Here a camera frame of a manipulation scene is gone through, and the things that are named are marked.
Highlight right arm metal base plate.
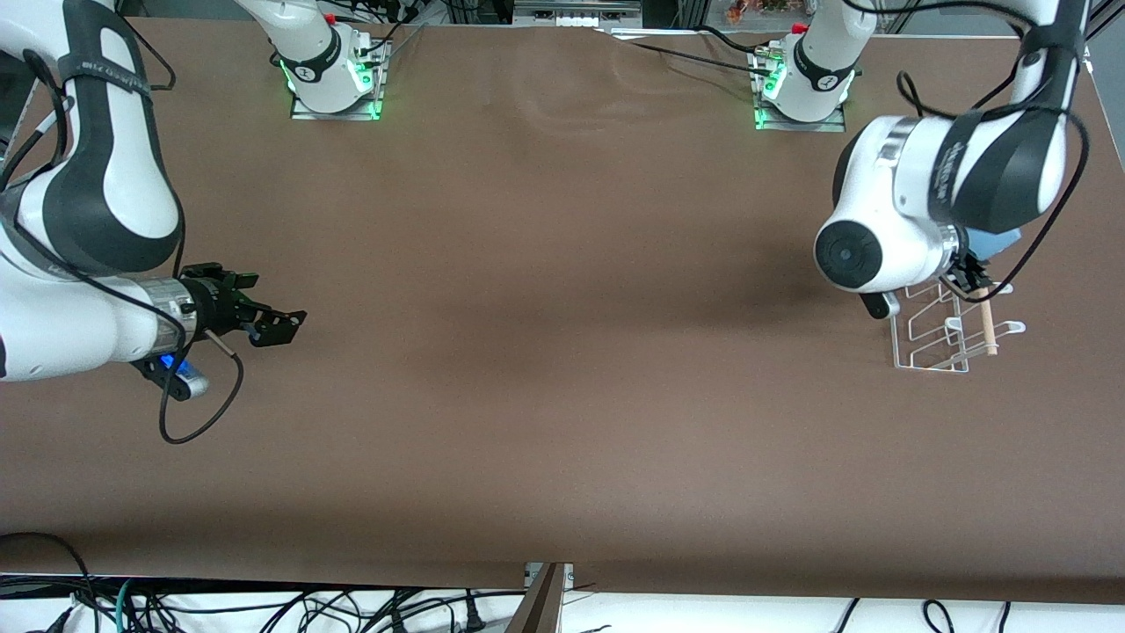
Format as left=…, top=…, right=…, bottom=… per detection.
left=290, top=33, right=391, bottom=121

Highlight teal floor cable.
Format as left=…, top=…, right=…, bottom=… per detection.
left=114, top=577, right=143, bottom=633

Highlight black cable lying on table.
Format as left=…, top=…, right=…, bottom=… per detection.
left=606, top=25, right=783, bottom=80

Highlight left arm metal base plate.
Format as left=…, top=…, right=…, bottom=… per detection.
left=749, top=44, right=848, bottom=134

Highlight tangled black floor cables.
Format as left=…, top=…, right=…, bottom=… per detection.
left=132, top=587, right=528, bottom=633

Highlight white power strip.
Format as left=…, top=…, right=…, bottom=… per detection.
left=513, top=0, right=643, bottom=28

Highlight thick black floor cable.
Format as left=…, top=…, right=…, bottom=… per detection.
left=0, top=531, right=98, bottom=633

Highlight white wire cup rack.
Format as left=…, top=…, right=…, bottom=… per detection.
left=889, top=280, right=1027, bottom=374

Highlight light blue plastic cup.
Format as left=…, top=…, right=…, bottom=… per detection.
left=967, top=226, right=1024, bottom=263

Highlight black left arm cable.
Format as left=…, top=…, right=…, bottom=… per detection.
left=895, top=0, right=1092, bottom=305

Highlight grey metal table beam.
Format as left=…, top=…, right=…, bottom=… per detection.
left=505, top=563, right=575, bottom=633

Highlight brown paper table cover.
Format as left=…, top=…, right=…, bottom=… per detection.
left=0, top=16, right=1125, bottom=606

